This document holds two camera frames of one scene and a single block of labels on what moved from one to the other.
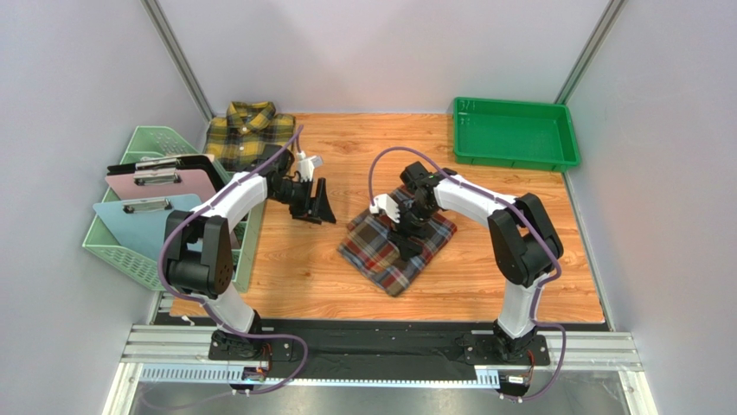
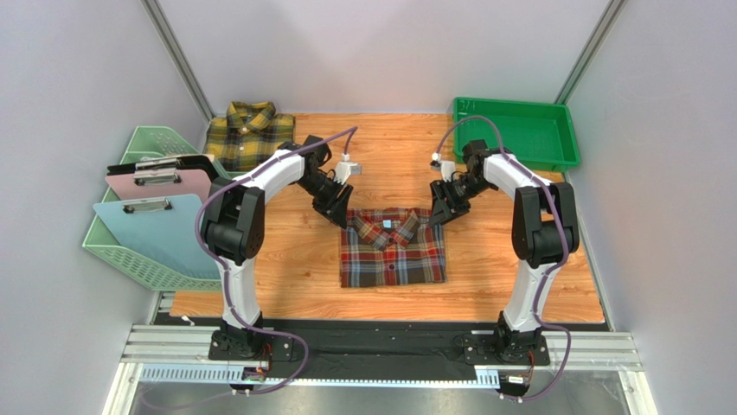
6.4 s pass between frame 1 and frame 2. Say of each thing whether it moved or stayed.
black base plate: stayed
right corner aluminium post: stayed
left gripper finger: moved
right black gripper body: moved
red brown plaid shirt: moved
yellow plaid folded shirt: stayed
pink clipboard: stayed
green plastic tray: stayed
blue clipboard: stayed
